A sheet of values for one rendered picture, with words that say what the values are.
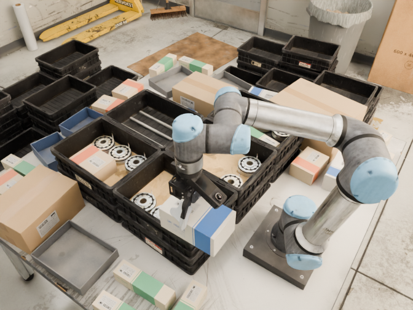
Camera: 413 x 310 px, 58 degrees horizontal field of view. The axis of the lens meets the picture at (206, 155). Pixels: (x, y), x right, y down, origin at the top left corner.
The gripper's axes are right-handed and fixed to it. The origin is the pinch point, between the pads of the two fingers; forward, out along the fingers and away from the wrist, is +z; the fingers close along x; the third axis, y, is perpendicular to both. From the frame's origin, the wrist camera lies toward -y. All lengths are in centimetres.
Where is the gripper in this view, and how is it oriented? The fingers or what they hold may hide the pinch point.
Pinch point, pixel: (197, 215)
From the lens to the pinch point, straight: 115.9
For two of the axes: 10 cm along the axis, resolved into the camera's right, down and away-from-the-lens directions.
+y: -8.3, -3.8, 4.2
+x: -5.6, 5.7, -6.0
